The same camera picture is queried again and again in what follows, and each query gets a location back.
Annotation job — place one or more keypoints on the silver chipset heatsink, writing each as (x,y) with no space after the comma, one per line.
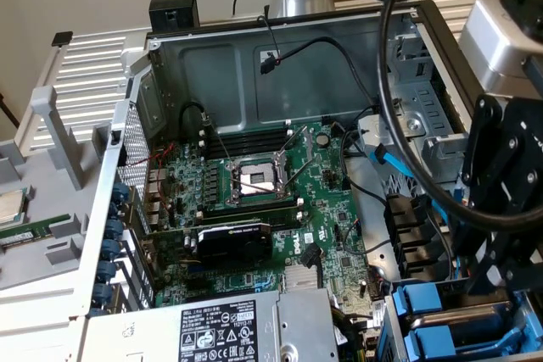
(299,279)

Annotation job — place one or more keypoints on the round coin battery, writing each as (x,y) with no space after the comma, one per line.
(323,139)

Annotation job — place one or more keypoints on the dark blue slot latch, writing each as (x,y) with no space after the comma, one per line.
(111,248)
(121,191)
(107,271)
(113,228)
(116,211)
(102,294)

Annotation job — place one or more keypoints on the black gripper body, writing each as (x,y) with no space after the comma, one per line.
(526,154)

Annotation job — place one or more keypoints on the grey parts rack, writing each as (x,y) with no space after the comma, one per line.
(59,137)

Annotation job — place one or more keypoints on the silver power supply with label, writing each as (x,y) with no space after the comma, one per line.
(148,336)

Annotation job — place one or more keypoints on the black graphics card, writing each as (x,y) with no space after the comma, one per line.
(233,245)

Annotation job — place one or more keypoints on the open grey PC case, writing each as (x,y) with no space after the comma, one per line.
(212,78)

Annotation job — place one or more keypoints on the green RAM stick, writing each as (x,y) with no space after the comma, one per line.
(25,232)

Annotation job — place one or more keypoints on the hard drive in blue caddy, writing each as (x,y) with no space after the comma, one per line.
(397,336)

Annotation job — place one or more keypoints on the green motherboard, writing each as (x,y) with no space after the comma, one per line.
(322,209)

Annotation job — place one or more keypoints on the CPU socket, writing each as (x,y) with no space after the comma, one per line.
(254,179)

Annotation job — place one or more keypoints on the silver optical drive cage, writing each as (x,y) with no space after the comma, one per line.
(418,99)

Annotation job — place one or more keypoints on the white case fixture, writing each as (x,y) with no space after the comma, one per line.
(38,319)

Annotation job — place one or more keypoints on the silver CPU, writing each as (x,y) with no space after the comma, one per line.
(10,207)

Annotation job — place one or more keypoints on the black plastic air duct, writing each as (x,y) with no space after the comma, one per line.
(407,230)

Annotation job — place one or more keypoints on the metal locking lever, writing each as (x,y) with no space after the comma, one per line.
(220,141)
(298,172)

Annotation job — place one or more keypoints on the blue disk caddy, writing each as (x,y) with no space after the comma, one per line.
(437,341)

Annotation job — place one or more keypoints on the metal socket cover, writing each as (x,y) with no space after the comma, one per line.
(308,146)

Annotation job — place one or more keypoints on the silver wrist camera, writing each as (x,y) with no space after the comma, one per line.
(488,48)

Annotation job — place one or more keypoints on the black clamp block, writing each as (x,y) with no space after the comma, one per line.
(174,6)

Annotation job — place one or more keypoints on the black RAM slot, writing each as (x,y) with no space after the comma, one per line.
(250,208)
(250,135)
(280,221)
(250,146)

